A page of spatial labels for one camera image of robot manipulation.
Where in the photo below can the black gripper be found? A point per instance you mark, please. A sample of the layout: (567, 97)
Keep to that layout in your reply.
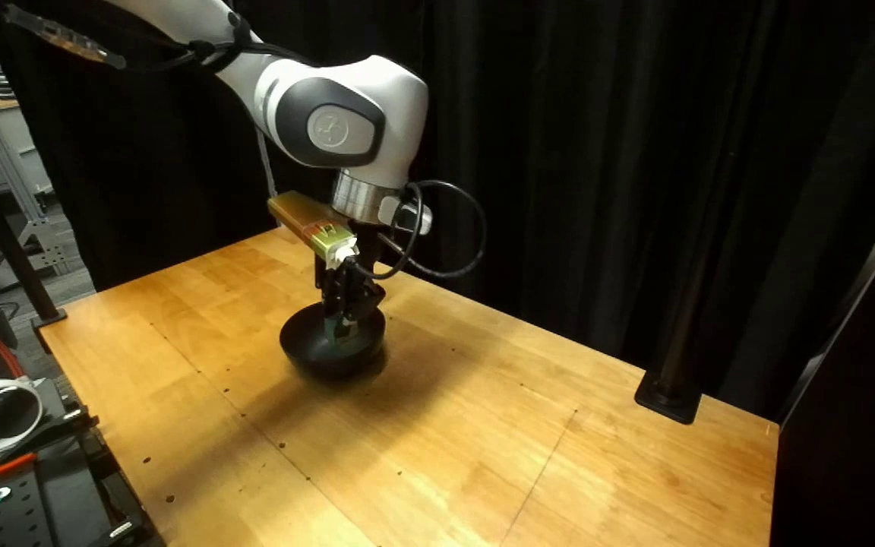
(348, 289)

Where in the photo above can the black perforated side table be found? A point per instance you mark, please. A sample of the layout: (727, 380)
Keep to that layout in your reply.
(63, 487)

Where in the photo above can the black metal post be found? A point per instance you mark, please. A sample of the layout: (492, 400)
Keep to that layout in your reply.
(671, 388)

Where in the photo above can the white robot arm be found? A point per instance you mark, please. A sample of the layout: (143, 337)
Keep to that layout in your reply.
(359, 121)

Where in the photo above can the black curtain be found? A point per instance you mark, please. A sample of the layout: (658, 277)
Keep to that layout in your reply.
(584, 133)

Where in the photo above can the black bowl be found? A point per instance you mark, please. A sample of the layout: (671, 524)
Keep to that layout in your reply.
(312, 346)

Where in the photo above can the wrist camera with yellow board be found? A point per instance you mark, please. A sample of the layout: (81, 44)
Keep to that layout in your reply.
(317, 225)

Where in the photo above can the grey metal frame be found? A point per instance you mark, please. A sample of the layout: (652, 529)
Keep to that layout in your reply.
(26, 182)

